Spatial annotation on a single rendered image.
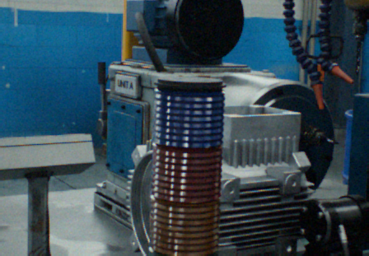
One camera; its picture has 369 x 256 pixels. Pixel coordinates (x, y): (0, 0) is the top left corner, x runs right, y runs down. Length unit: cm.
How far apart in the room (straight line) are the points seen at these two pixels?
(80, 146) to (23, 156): 10
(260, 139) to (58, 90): 589
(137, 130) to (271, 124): 60
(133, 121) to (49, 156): 45
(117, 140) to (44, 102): 517
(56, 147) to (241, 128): 33
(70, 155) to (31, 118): 562
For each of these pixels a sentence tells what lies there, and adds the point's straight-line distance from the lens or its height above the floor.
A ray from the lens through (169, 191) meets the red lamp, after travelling 57.
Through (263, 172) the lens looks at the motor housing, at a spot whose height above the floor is 107.
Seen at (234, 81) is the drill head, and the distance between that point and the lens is 137.
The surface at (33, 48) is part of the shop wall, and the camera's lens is 668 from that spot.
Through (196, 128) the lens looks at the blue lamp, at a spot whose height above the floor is 118.
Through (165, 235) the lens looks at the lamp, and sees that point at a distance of 58.
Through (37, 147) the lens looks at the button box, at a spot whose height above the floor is 106.
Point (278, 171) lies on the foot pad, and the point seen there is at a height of 107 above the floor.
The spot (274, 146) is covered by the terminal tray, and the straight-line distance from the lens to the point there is 97.
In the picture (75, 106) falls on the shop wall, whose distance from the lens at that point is 687.
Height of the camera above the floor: 126
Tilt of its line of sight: 8 degrees down
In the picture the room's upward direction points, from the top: 2 degrees clockwise
